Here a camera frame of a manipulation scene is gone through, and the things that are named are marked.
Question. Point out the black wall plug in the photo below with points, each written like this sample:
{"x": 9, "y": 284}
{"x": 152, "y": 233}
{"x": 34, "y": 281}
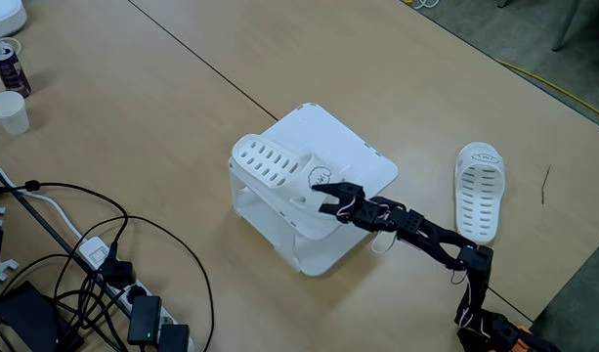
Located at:
{"x": 117, "y": 271}

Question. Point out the white paper cup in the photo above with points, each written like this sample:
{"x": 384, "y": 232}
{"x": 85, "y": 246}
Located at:
{"x": 10, "y": 115}

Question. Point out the black plug-in adapter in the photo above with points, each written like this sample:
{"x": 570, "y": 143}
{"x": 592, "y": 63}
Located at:
{"x": 174, "y": 339}

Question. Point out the white flat box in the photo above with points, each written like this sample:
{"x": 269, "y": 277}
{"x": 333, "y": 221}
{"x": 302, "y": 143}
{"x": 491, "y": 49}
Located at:
{"x": 1, "y": 17}

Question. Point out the white two-tier shoe rack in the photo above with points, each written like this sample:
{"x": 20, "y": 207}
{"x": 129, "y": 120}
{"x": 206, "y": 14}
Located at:
{"x": 357, "y": 156}

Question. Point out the white slipper poodle print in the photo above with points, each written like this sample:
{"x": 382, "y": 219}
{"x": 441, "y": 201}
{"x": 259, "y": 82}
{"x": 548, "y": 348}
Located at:
{"x": 289, "y": 190}

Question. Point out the black adapter green light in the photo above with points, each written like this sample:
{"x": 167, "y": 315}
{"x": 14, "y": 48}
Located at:
{"x": 143, "y": 318}

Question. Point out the black power brick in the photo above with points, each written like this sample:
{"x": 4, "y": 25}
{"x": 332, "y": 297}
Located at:
{"x": 30, "y": 318}

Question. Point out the purple drink can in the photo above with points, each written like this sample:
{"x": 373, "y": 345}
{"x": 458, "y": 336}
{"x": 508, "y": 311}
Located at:
{"x": 11, "y": 73}

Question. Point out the grey chair leg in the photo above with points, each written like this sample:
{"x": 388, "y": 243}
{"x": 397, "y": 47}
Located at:
{"x": 565, "y": 29}

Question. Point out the white slipper cloud print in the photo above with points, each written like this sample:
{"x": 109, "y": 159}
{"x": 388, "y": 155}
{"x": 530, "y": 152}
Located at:
{"x": 477, "y": 234}

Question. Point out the white power strip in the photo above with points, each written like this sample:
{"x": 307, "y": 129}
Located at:
{"x": 95, "y": 251}

